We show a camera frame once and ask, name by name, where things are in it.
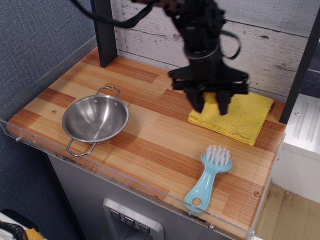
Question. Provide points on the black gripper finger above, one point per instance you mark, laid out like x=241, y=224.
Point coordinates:
x=223, y=99
x=196, y=99

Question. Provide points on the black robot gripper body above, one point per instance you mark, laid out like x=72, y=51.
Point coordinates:
x=209, y=73

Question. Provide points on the yellow toy corn cob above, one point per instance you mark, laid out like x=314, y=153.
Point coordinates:
x=210, y=98

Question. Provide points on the small steel two-handled pan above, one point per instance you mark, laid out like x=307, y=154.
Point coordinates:
x=95, y=118

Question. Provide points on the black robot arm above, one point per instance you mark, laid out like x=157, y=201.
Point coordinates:
x=200, y=23

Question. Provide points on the folded yellow cloth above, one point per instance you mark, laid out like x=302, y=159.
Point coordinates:
x=244, y=120

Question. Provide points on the light blue scrub brush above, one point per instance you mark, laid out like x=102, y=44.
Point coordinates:
x=215, y=160

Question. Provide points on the white toy sink unit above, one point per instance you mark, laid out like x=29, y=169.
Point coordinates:
x=297, y=166

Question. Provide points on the silver dispenser button panel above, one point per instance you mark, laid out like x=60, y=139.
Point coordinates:
x=127, y=224

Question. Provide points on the grey toy fridge cabinet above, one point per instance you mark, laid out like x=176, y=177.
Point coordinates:
x=85, y=193

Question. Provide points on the clear acrylic table guard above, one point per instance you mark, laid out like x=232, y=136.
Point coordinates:
x=157, y=156

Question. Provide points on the black vertical post left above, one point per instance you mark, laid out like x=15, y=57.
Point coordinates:
x=105, y=33

